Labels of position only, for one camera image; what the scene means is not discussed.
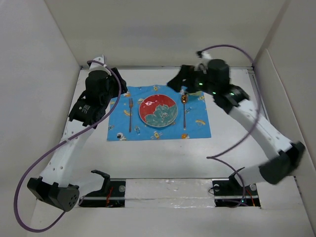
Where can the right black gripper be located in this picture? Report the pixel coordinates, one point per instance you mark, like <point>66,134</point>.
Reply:
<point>187,72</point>

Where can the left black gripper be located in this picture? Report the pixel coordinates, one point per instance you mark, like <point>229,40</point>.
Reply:
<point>113,79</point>

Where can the copper spoon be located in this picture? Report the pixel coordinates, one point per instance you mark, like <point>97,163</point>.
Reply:
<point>184,100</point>

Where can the red and teal floral plate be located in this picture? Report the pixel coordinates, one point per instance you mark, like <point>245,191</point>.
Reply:
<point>158,110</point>

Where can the blue space-print cloth placemat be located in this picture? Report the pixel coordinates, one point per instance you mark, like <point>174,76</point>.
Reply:
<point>197,124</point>

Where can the pale yellow ceramic cup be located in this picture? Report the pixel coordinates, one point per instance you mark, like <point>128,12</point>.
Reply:
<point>199,95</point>

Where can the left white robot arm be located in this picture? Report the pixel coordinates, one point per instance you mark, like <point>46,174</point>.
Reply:
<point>55,186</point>

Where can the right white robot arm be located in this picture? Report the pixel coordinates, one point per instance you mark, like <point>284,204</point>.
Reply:
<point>284,156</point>

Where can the aluminium rail at table edge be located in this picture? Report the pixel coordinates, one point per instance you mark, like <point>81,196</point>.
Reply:
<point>255,86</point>

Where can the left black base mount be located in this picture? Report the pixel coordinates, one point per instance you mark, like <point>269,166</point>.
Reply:
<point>113,197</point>

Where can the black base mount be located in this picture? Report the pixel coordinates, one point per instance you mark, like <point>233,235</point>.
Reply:
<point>228,196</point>
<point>113,197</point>

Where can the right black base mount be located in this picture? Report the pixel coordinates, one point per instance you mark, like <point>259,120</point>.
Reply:
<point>228,196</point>

